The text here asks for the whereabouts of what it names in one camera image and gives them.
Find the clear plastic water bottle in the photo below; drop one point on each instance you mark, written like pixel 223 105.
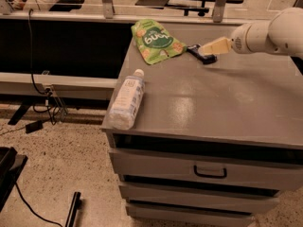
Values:
pixel 125 107

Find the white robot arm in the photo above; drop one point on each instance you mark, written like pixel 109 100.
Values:
pixel 283 35

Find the green snack pouch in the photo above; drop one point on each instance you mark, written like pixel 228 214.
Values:
pixel 154 42

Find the black bar on floor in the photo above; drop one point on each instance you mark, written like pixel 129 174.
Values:
pixel 75 205

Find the grey metal rail frame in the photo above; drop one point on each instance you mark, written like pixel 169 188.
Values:
pixel 177 11

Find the black equipment at left edge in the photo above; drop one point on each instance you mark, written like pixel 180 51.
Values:
pixel 11 166

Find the black power adapter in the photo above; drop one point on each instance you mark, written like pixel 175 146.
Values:
pixel 34 126

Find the black drawer handle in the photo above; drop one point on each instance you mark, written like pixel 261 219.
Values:
pixel 210 173

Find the grey drawer cabinet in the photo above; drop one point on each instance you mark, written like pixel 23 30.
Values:
pixel 243 112

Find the dark blue rxbar wrapper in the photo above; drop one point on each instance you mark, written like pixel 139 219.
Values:
pixel 205 59

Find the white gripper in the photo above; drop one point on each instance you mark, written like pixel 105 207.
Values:
pixel 240 42

